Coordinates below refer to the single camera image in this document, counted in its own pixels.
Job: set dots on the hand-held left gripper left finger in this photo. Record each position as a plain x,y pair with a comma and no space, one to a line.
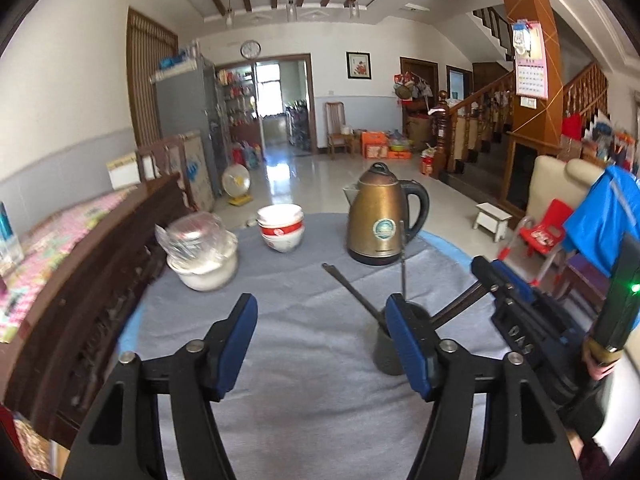
237,345

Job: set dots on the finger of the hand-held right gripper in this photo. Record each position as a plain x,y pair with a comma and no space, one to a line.
515,330
515,285

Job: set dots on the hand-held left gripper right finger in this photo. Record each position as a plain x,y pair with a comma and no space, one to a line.
407,350

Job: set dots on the dark grey utensil holder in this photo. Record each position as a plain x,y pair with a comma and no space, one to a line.
386,352

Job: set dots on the dark metal utensil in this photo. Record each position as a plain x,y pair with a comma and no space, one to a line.
403,270
455,306
350,290

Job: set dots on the person's right hand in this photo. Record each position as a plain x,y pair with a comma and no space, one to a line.
597,366

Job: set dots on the red plastic chair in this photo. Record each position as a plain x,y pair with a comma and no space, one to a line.
547,230

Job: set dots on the purple plastic stool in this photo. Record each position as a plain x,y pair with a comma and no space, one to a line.
582,275

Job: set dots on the blue tablecloth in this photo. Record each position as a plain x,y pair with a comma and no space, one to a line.
452,250

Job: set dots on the small white stool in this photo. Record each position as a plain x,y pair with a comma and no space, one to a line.
492,215

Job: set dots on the grey table mat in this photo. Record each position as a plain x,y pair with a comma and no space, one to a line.
310,360

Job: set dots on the white ceramic pot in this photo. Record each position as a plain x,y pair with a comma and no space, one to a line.
210,275

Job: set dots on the blue cloth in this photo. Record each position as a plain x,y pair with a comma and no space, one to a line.
600,225

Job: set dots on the beige sofa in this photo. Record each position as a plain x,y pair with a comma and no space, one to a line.
555,180

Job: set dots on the white bowl red band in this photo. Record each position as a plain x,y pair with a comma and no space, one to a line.
282,237

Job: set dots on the bronze electric kettle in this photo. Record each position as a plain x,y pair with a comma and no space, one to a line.
375,215

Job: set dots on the dark wooden bench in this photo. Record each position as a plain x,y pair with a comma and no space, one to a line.
100,285

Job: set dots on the small floor fan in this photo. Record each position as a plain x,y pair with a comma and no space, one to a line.
236,180

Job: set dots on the wooden stair railing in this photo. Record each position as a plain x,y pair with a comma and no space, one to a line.
465,125

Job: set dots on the blue printed appliance box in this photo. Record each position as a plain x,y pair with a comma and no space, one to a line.
200,175

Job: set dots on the red and blue bottles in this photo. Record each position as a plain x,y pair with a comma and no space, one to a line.
247,155

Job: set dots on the orange cardboard box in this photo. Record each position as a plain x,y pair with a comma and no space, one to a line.
375,145

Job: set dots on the white chest box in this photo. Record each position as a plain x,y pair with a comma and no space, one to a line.
122,175

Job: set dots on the brown wooden door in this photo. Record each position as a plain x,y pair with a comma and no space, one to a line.
430,75
467,85

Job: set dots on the pink checked cloth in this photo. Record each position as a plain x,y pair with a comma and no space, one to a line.
60,240

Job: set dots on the dark wooden chair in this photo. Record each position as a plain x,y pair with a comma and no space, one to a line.
150,152

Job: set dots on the shelf with goods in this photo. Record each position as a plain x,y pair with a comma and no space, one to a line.
237,105

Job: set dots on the grey refrigerator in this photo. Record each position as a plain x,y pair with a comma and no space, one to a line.
185,110

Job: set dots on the brown wooden chair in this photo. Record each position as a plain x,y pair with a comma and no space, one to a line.
336,120

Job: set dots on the slatted wooden door panel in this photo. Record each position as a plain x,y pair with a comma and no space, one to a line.
150,75

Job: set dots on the wooden pillar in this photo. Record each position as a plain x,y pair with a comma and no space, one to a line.
530,0

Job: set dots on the wall calendar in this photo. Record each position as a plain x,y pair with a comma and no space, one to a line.
530,70

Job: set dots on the wooden doorway frame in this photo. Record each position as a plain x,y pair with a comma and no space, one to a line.
311,100

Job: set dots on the framed wall picture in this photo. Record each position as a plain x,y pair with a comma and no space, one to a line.
358,65

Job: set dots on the round wall clock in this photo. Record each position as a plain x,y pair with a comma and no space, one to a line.
250,49

